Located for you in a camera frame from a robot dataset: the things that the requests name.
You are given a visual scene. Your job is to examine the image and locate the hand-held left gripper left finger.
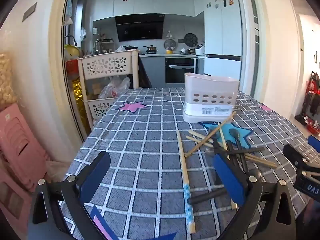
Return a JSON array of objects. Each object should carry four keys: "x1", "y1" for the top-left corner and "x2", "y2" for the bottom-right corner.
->
[{"x1": 27, "y1": 151, "x2": 112, "y2": 240}]

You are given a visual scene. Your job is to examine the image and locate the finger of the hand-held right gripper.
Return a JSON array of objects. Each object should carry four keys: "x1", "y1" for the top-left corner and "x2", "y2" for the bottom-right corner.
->
[
  {"x1": 283, "y1": 144, "x2": 320, "y2": 174},
  {"x1": 308, "y1": 135, "x2": 320, "y2": 153}
]

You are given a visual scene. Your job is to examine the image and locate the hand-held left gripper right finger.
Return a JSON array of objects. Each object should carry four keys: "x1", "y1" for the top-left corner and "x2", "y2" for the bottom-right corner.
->
[{"x1": 212, "y1": 152, "x2": 297, "y2": 240}]

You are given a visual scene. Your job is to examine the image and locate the set of wooden chopsticks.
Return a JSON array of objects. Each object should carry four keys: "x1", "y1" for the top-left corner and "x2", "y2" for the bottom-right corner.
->
[{"x1": 176, "y1": 112, "x2": 278, "y2": 235}]

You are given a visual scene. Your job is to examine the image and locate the white plastic utensil holder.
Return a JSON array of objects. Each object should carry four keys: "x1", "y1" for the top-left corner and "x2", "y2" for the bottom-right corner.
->
[{"x1": 182, "y1": 72, "x2": 240, "y2": 123}]

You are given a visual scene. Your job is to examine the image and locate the grey checked tablecloth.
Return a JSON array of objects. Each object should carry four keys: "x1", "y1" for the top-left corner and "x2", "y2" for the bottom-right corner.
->
[{"x1": 59, "y1": 87, "x2": 320, "y2": 240}]

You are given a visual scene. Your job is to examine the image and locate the gold foil decoration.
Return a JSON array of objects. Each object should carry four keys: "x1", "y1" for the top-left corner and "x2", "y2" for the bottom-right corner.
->
[{"x1": 72, "y1": 79, "x2": 87, "y2": 135}]

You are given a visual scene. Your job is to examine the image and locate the pink plastic stool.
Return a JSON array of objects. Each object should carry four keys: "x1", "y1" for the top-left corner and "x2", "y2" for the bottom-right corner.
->
[{"x1": 0, "y1": 104, "x2": 54, "y2": 240}]

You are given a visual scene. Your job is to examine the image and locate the red and white plastic bag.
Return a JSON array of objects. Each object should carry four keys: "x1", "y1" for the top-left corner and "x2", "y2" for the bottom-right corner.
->
[{"x1": 99, "y1": 76, "x2": 130, "y2": 99}]

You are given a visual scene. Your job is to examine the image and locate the cream floral storage rack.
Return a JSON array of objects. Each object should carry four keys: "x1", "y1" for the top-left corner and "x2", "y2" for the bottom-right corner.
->
[{"x1": 77, "y1": 50, "x2": 140, "y2": 127}]

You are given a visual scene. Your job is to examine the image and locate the black leaning panel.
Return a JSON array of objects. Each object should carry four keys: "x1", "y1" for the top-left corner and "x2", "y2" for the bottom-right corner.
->
[{"x1": 138, "y1": 55, "x2": 152, "y2": 88}]

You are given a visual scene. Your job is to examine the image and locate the red bucket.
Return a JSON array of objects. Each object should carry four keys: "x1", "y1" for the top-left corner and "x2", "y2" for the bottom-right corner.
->
[{"x1": 65, "y1": 59, "x2": 80, "y2": 74}]

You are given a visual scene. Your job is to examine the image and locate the black built-in oven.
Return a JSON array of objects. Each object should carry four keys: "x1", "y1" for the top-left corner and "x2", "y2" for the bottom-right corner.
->
[{"x1": 165, "y1": 57, "x2": 197, "y2": 84}]

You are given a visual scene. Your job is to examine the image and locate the grey base cabinets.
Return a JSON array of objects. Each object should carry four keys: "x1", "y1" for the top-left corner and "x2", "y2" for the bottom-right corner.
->
[{"x1": 139, "y1": 55, "x2": 204, "y2": 88}]

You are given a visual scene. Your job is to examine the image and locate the yellow basin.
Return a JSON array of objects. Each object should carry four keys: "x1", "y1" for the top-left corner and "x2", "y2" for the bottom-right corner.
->
[{"x1": 64, "y1": 44, "x2": 81, "y2": 57}]

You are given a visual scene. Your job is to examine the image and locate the bag of pale nuts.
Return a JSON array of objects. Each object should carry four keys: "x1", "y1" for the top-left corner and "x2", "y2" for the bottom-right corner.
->
[{"x1": 0, "y1": 52, "x2": 19, "y2": 110}]

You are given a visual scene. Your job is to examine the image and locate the metal kitchen faucet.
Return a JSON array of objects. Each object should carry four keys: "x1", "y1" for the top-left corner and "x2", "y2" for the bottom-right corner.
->
[{"x1": 64, "y1": 35, "x2": 78, "y2": 47}]

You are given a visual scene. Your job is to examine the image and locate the dark round hanging pan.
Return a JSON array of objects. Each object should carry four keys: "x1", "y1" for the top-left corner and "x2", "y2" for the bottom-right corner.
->
[{"x1": 184, "y1": 33, "x2": 198, "y2": 47}]

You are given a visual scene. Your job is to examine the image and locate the white refrigerator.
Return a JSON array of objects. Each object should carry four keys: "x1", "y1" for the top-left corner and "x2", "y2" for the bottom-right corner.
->
[{"x1": 202, "y1": 0, "x2": 243, "y2": 83}]

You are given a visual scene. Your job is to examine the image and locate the black range hood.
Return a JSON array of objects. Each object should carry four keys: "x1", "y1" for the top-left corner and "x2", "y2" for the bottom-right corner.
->
[{"x1": 115, "y1": 14, "x2": 165, "y2": 42}]

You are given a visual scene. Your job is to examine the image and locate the white upper cabinets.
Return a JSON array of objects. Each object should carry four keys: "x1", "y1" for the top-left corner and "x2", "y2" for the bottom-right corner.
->
[{"x1": 92, "y1": 0, "x2": 204, "y2": 22}]

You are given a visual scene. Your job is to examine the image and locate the red wall decorations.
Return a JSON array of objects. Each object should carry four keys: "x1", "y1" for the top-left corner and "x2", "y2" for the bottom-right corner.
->
[{"x1": 306, "y1": 71, "x2": 320, "y2": 117}]

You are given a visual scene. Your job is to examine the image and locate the grey wall switch plate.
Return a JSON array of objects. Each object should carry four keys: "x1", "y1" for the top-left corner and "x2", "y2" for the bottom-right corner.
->
[{"x1": 22, "y1": 2, "x2": 37, "y2": 22}]

